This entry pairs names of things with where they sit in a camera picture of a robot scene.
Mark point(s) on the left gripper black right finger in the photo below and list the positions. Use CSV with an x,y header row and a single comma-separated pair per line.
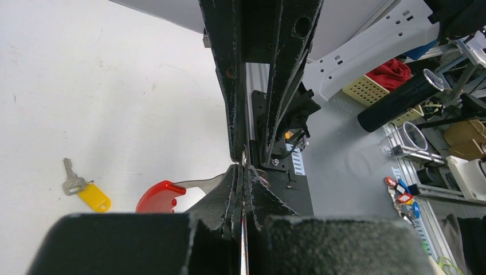
x,y
279,241

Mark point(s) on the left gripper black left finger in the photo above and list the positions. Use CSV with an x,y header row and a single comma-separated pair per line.
x,y
202,240

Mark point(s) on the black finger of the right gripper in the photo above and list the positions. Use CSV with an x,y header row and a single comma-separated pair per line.
x,y
294,27
222,21

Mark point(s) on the metal keyring with red handle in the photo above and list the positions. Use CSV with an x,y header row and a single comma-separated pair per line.
x,y
175,197

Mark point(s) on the key with yellow tag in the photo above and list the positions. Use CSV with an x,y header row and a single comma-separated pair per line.
x,y
87,191

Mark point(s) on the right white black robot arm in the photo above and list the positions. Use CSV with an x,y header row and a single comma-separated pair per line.
x,y
404,27

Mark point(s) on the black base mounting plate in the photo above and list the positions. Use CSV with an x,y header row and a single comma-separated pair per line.
x,y
284,174

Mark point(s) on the beige perforated basket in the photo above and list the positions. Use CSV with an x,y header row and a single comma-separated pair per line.
x,y
367,92

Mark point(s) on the red cloth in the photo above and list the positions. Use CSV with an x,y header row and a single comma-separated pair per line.
x,y
391,74

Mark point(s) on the black cylinder flashlight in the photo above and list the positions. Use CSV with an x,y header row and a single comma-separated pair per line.
x,y
407,96

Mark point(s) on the bunch of coloured key tags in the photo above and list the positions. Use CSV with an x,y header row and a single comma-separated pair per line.
x,y
403,200

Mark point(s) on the clear glass jar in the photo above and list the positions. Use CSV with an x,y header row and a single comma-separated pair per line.
x,y
403,140

